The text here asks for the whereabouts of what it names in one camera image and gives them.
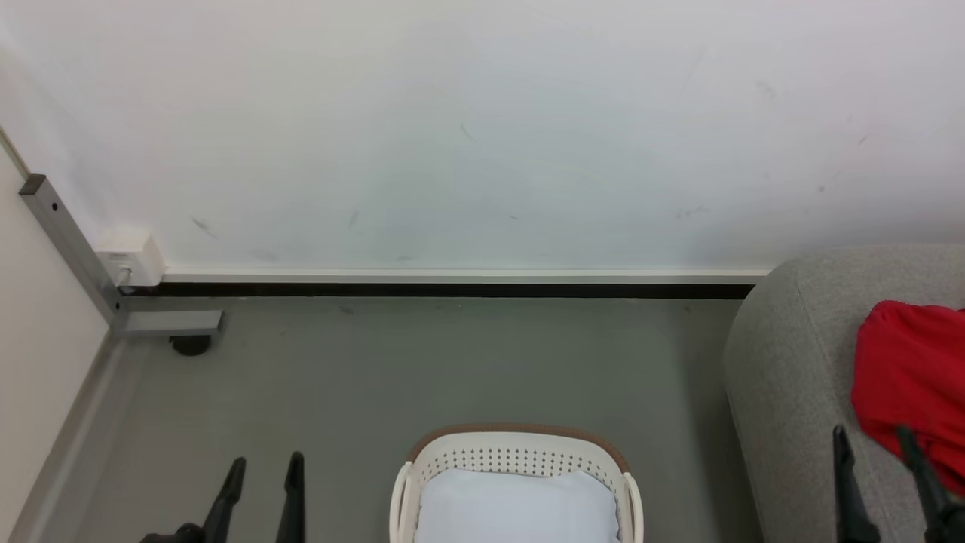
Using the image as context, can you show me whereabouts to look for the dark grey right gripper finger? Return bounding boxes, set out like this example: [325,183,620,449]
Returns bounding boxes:
[896,426,965,543]
[832,425,881,543]

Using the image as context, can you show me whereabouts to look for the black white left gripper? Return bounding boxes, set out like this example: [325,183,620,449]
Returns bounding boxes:
[139,451,305,543]

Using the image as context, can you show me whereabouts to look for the red jersey with white trim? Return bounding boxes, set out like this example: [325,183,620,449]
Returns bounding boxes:
[852,300,965,495]

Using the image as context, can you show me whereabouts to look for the white cloth in basket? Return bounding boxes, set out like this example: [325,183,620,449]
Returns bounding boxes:
[415,468,620,543]

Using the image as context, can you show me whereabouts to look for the white plastic laundry basket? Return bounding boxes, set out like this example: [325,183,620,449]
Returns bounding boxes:
[389,424,644,543]

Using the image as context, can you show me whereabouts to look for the grey fabric sofa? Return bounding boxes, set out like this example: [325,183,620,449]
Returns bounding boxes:
[722,243,965,543]

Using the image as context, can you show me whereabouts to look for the black white baseboard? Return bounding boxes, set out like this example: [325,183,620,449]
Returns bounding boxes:
[117,268,770,300]

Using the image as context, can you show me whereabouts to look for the white wall socket box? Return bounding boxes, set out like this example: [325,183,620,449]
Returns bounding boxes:
[96,235,165,287]

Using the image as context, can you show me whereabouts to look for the grey metal frame post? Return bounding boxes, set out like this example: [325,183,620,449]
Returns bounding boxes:
[19,175,225,338]

